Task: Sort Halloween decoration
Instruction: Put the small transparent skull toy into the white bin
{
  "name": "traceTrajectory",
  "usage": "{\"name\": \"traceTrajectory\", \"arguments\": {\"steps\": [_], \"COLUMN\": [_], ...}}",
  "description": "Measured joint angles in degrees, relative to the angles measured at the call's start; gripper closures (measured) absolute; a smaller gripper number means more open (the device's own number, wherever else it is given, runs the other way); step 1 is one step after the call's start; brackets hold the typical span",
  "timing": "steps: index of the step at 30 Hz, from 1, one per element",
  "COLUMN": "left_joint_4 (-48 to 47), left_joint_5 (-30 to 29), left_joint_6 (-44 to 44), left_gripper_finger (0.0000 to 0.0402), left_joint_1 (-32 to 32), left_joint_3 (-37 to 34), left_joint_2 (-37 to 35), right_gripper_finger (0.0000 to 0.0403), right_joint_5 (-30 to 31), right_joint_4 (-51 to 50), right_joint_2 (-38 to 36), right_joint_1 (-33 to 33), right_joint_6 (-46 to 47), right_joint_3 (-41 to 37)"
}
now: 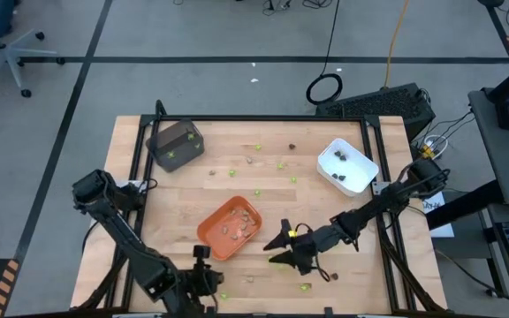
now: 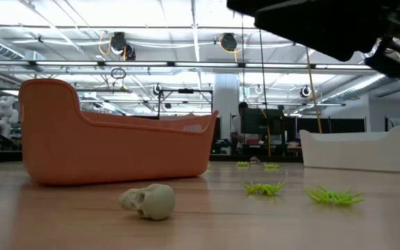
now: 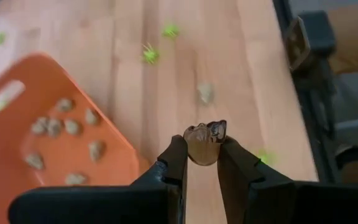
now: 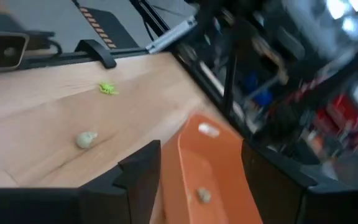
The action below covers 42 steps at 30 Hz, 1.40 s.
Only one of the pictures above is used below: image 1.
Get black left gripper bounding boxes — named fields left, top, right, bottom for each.
left=179, top=245, right=224, bottom=310

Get black floor cable bundle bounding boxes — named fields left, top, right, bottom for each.
left=301, top=0, right=336, bottom=10
left=261, top=0, right=292, bottom=12

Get grey desk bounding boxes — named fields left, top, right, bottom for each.
left=467, top=86, right=509, bottom=208

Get white paper sheet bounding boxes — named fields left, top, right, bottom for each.
left=421, top=188, right=457, bottom=239

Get white cable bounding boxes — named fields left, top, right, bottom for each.
left=422, top=134, right=450, bottom=156

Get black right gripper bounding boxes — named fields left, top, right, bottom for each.
left=262, top=219, right=343, bottom=276

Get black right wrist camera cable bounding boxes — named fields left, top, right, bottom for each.
left=298, top=222, right=330, bottom=284

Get black desk support bar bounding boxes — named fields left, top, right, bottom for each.
left=426, top=178, right=505, bottom=231

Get long black floor cable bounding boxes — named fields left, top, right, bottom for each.
left=433, top=246, right=509, bottom=313

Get orange plastic bin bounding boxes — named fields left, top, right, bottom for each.
left=196, top=195, right=263, bottom=261

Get black aluminium table frame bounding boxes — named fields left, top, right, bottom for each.
left=71, top=100, right=448, bottom=318

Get office chair base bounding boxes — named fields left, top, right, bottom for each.
left=0, top=0, right=66, bottom=99

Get black hanging cable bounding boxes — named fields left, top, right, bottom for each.
left=305, top=0, right=345, bottom=107

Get dark grey plastic bin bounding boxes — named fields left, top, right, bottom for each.
left=145, top=118, right=206, bottom=173

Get black computer tower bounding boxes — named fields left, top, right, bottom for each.
left=315, top=82, right=437, bottom=142

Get yellow hanging cable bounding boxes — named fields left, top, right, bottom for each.
left=382, top=0, right=411, bottom=88

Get black computer cables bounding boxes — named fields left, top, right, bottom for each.
left=413, top=110, right=476, bottom=147

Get white plastic bin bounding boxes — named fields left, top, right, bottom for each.
left=315, top=137, right=380, bottom=198

